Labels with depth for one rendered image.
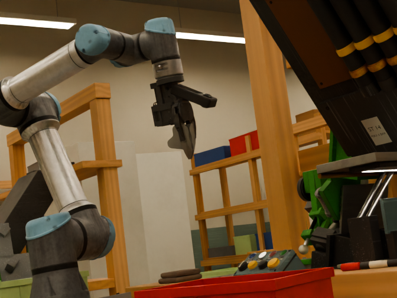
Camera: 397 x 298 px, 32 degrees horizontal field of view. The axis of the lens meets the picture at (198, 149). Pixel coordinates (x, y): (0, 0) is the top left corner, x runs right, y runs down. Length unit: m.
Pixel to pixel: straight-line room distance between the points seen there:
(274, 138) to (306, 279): 1.21
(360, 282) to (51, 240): 0.77
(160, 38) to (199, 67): 8.92
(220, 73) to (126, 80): 1.68
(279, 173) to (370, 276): 1.06
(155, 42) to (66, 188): 0.47
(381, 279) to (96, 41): 0.86
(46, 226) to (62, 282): 0.14
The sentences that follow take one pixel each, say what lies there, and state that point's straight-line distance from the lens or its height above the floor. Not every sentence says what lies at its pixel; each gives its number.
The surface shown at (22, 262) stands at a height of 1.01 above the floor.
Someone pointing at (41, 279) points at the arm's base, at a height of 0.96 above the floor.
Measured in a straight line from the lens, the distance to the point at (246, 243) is 8.36.
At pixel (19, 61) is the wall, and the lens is 9.37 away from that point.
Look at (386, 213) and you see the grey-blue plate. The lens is 1.55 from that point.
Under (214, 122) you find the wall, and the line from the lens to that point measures 10.60.
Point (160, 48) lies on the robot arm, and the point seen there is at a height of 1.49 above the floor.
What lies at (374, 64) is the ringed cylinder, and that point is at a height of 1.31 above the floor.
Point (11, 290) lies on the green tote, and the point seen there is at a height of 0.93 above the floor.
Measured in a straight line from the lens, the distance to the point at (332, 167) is 1.51.
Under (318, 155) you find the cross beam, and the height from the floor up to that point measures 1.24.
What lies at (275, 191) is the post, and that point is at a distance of 2.42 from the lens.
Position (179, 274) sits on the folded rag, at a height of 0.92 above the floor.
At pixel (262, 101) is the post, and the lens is 2.47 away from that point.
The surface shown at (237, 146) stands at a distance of 8.38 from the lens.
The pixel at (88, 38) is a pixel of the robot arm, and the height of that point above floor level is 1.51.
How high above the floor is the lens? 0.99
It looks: 8 degrees up
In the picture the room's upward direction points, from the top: 7 degrees counter-clockwise
